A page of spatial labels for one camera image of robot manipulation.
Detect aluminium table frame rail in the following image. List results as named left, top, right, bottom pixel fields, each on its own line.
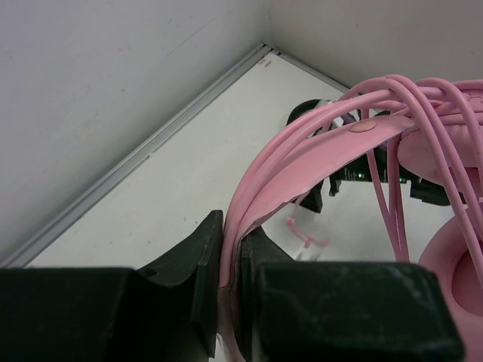
left=1, top=45, right=346, bottom=268

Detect pink headphones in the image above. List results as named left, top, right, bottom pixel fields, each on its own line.
left=219, top=75, right=482, bottom=361

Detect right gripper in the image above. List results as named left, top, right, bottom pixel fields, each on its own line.
left=286, top=99, right=450, bottom=213

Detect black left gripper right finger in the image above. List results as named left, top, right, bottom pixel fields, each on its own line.
left=239, top=229, right=464, bottom=361

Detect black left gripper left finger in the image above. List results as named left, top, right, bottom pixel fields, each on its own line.
left=1, top=210, right=223, bottom=361

